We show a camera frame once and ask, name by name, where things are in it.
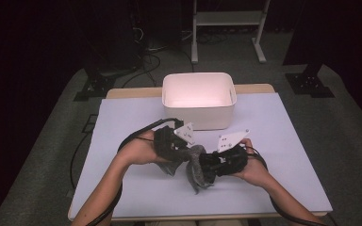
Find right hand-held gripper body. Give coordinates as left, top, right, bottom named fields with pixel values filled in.
left=213, top=129, right=251, bottom=177

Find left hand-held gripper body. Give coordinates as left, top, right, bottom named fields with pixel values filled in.
left=153, top=121, right=196, bottom=163

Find grey fuzzy cloth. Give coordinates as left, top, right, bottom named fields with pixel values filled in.
left=157, top=143, right=217, bottom=195

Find person's right hand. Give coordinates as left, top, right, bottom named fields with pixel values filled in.
left=231, top=137, right=276, bottom=190

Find person's left hand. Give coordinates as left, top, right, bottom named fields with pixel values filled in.
left=115, top=129, right=172, bottom=167

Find white plastic bin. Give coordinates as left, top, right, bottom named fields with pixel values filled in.
left=161, top=72, right=238, bottom=132

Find white table mat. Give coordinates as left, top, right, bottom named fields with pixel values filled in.
left=70, top=92, right=334, bottom=219

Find black stand base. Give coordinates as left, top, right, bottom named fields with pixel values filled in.
left=285, top=63, right=336, bottom=99
left=73, top=73, right=118, bottom=103

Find left hand-held gripper cable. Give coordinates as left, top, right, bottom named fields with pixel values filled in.
left=85, top=117, right=184, bottom=226

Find hand-held gripper cable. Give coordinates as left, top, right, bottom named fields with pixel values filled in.
left=245, top=145, right=337, bottom=226
left=85, top=117, right=184, bottom=226

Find right hand-held gripper cable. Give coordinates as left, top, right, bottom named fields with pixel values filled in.
left=245, top=145, right=337, bottom=226

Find black floor cable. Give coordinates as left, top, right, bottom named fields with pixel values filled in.
left=69, top=131, right=92, bottom=191
left=121, top=52, right=163, bottom=89

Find white metal stand frame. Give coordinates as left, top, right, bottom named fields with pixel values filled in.
left=190, top=0, right=272, bottom=65

